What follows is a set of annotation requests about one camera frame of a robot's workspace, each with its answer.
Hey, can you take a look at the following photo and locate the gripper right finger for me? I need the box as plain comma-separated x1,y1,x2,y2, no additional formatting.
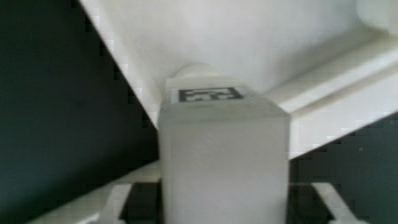
312,182,370,224

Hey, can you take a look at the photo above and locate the white U-shaped fence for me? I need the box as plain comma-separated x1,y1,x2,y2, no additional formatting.
24,74,398,224

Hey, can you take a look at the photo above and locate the white table leg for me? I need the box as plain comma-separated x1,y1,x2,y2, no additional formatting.
159,64,290,224

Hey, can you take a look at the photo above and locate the white square table top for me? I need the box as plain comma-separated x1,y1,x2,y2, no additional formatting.
79,0,398,129

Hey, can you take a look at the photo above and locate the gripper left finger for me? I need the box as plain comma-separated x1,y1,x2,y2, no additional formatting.
91,184,132,224

